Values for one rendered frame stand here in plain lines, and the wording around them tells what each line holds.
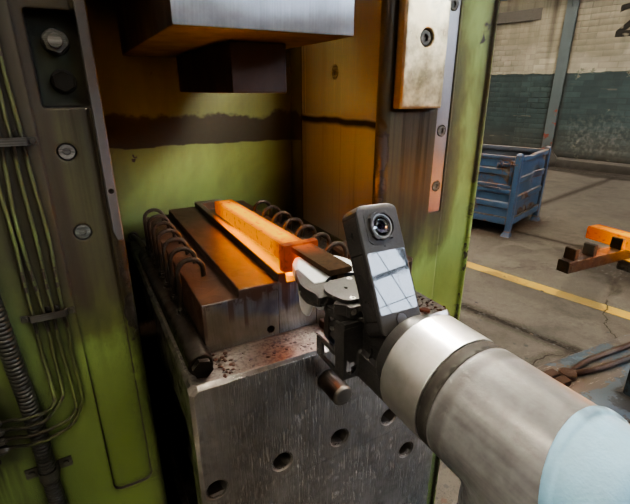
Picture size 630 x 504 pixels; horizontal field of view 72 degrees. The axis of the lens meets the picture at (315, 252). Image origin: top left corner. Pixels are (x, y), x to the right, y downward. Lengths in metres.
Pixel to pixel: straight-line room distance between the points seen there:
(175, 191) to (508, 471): 0.83
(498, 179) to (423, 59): 3.39
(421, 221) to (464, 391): 0.57
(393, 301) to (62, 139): 0.43
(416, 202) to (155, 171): 0.53
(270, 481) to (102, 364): 0.29
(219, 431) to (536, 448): 0.36
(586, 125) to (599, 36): 1.26
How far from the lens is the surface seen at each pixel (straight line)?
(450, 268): 0.95
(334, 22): 0.53
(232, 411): 0.53
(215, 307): 0.52
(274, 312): 0.56
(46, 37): 0.61
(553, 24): 8.48
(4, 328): 0.64
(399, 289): 0.38
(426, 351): 0.32
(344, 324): 0.39
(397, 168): 0.78
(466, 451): 0.30
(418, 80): 0.76
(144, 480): 0.84
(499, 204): 4.13
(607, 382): 1.00
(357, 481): 0.73
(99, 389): 0.72
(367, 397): 0.63
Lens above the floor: 1.21
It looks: 21 degrees down
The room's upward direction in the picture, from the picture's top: straight up
